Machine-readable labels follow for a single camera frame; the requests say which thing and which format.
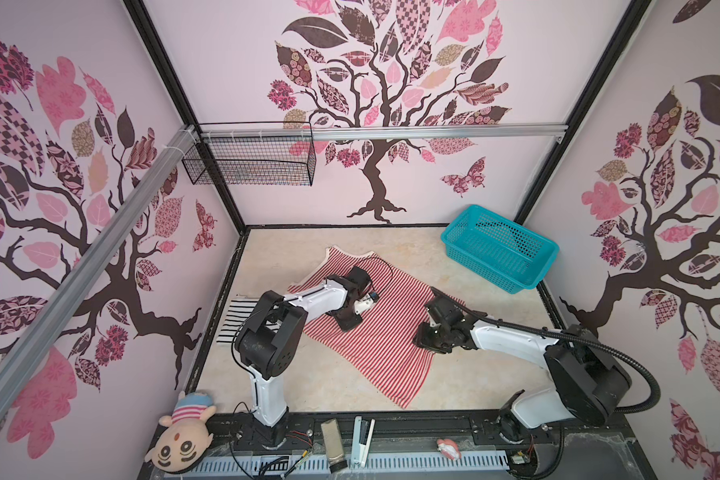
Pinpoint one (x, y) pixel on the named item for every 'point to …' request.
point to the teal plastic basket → (502, 252)
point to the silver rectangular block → (333, 446)
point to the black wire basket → (252, 161)
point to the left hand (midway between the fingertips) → (344, 323)
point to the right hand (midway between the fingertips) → (416, 338)
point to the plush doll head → (183, 437)
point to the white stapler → (362, 436)
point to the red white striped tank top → (379, 352)
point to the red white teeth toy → (449, 448)
